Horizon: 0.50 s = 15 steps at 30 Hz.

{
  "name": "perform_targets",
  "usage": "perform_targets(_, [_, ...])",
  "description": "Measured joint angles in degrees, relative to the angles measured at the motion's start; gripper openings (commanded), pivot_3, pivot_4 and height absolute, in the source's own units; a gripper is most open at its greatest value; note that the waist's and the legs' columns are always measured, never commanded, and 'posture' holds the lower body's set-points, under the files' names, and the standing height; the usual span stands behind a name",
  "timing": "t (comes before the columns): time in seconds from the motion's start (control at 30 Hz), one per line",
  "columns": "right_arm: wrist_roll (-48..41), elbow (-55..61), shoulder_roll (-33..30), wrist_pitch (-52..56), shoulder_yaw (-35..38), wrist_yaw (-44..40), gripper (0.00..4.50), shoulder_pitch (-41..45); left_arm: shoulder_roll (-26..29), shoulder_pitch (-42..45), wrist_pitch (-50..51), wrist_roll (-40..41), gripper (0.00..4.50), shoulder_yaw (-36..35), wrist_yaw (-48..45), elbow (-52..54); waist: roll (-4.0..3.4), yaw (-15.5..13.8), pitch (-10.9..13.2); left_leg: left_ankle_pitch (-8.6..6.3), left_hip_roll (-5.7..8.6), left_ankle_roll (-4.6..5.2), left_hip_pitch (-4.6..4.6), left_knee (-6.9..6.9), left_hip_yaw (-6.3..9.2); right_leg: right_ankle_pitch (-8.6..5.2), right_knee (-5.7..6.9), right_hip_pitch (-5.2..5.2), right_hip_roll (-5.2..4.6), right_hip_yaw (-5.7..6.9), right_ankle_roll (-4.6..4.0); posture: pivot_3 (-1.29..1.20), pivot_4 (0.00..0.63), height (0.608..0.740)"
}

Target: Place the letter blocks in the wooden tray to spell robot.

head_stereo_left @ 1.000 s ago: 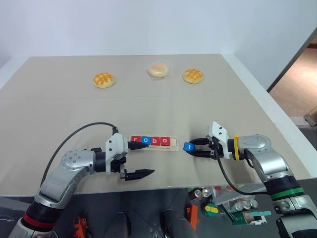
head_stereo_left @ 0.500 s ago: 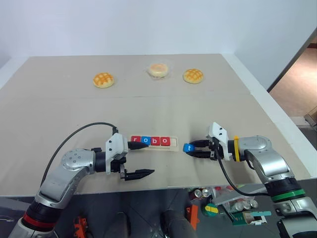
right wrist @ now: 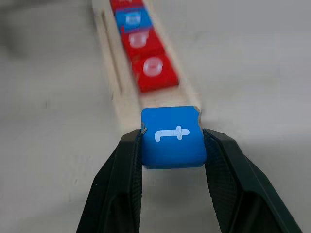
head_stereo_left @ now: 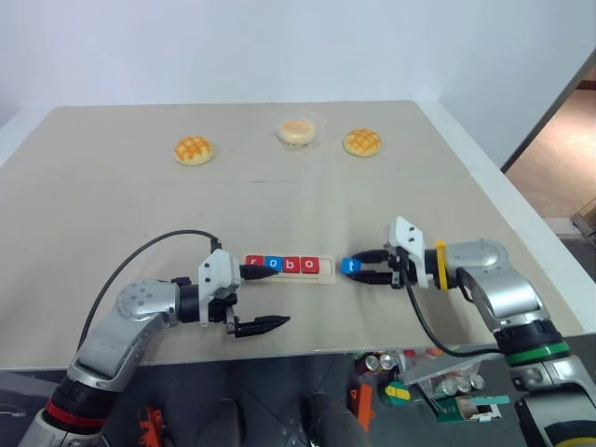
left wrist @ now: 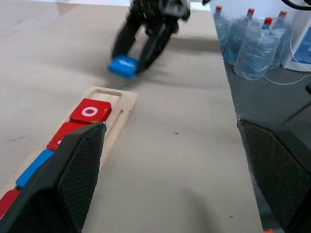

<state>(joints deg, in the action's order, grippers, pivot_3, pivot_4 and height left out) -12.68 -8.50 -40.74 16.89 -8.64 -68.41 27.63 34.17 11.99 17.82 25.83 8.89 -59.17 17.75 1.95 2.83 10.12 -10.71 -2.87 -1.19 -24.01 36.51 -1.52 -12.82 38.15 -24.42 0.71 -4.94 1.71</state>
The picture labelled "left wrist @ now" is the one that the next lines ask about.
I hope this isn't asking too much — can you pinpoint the large blue water bottle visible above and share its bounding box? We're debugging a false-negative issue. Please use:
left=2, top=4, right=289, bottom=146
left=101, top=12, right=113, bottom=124
left=269, top=10, right=295, bottom=69
left=213, top=5, right=230, bottom=57
left=223, top=8, right=256, bottom=66
left=233, top=17, right=281, bottom=81

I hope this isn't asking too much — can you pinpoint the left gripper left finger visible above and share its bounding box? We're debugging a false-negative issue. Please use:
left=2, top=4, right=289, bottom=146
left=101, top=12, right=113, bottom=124
left=0, top=122, right=108, bottom=233

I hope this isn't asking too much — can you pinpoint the red letter b block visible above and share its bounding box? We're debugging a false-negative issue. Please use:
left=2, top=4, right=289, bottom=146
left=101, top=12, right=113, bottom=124
left=46, top=121, right=96, bottom=152

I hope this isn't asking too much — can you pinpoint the blue letter o block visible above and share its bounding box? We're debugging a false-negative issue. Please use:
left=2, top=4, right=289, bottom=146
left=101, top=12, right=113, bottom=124
left=15, top=149, right=55, bottom=189

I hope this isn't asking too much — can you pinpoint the long wooden letter tray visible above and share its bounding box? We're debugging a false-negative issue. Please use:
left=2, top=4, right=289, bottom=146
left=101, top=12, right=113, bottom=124
left=0, top=86, right=138, bottom=195

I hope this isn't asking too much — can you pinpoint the red letter r block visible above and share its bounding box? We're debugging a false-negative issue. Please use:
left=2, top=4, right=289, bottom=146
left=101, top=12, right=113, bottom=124
left=0, top=189, right=21, bottom=220

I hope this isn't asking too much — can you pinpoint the blue letter t block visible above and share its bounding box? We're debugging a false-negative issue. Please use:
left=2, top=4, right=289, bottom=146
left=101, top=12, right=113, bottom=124
left=108, top=54, right=140, bottom=79

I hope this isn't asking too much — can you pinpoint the red letter o block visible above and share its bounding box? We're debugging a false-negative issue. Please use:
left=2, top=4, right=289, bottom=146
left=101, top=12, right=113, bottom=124
left=69, top=98, right=113, bottom=125

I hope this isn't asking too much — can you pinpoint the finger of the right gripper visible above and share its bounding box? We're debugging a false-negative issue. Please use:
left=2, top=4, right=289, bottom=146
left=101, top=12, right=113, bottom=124
left=111, top=14, right=144, bottom=59
left=140, top=21, right=181, bottom=72

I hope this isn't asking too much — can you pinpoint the thin white cable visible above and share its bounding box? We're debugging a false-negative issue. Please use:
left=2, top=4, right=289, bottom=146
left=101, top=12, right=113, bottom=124
left=263, top=23, right=311, bottom=86

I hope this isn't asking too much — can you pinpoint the white water dispenser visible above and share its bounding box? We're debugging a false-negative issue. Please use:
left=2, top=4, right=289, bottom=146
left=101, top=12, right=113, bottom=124
left=281, top=9, right=311, bottom=73

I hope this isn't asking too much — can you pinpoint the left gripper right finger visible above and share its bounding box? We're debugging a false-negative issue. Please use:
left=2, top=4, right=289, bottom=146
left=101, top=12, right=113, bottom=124
left=237, top=119, right=311, bottom=233

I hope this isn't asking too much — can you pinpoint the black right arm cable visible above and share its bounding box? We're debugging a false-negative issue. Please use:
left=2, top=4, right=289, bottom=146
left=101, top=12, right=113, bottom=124
left=280, top=0, right=311, bottom=11

